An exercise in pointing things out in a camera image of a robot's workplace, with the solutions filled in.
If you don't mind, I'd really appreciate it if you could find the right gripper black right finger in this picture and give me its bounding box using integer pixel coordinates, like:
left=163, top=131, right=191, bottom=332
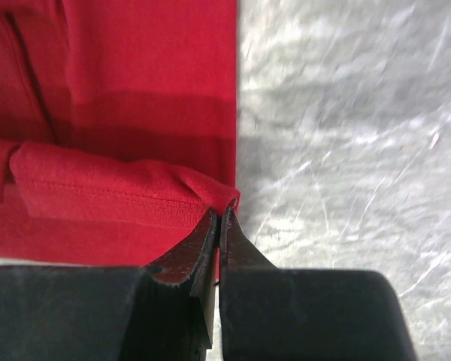
left=219, top=209, right=416, bottom=361

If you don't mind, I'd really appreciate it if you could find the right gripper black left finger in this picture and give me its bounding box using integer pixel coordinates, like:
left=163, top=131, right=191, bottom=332
left=0, top=211, right=219, bottom=360

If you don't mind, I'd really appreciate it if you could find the red t-shirt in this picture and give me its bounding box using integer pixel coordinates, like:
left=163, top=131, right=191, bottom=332
left=0, top=1, right=240, bottom=265

